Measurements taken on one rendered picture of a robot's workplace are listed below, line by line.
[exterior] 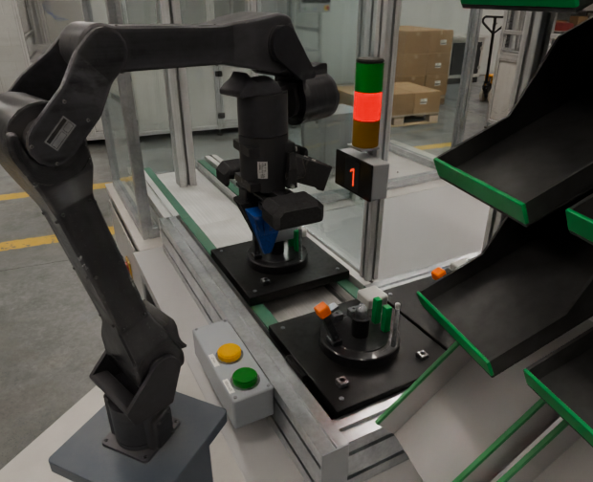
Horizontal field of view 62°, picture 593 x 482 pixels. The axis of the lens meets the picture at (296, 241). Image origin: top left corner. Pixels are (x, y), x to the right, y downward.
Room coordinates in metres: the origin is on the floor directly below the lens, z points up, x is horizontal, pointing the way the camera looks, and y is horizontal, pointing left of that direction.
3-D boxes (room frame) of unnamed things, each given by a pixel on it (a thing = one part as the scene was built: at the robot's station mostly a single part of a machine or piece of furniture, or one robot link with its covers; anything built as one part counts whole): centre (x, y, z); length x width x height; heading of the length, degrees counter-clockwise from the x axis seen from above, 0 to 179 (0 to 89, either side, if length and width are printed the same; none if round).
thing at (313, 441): (0.87, 0.15, 0.91); 0.89 x 0.06 x 0.11; 28
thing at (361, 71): (0.92, -0.13, 1.38); 0.05 x 0.05 x 0.05
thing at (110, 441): (0.41, 0.18, 1.09); 0.07 x 0.07 x 0.06; 66
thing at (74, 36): (0.48, 0.12, 1.45); 0.29 x 0.08 x 0.11; 136
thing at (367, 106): (0.92, -0.13, 1.33); 0.05 x 0.05 x 0.05
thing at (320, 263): (1.00, 0.04, 0.96); 0.24 x 0.24 x 0.02; 28
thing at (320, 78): (0.60, 0.01, 1.43); 0.12 x 0.08 x 0.11; 136
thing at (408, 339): (0.70, -0.11, 1.01); 0.24 x 0.24 x 0.13; 28
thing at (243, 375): (0.61, 0.08, 0.96); 0.04 x 0.04 x 0.02
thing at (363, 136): (0.92, -0.13, 1.28); 0.05 x 0.05 x 0.05
